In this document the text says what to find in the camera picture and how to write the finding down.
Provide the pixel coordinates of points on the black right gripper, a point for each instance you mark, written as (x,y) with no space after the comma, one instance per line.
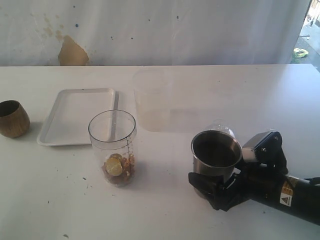
(256,180)

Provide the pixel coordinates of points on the stainless steel cup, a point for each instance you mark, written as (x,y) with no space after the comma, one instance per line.
(215,154)

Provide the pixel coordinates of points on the gold foil coin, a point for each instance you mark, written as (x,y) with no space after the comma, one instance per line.
(113,167)
(116,156)

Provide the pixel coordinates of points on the clear plastic shaker cup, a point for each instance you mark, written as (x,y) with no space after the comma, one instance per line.
(112,131)

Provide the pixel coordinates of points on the brown wooden cup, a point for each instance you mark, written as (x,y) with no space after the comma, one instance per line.
(14,120)

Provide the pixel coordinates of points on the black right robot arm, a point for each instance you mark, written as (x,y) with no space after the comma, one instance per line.
(299,197)

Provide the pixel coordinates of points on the clear plastic dome lid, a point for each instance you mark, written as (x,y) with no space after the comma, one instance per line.
(222,126)

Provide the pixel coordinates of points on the translucent plastic container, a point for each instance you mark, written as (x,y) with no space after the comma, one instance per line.
(153,94)

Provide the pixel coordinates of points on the white rectangular tray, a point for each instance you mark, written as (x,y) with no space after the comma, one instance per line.
(73,109)

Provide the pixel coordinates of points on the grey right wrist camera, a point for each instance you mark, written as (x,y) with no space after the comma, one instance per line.
(250,148)

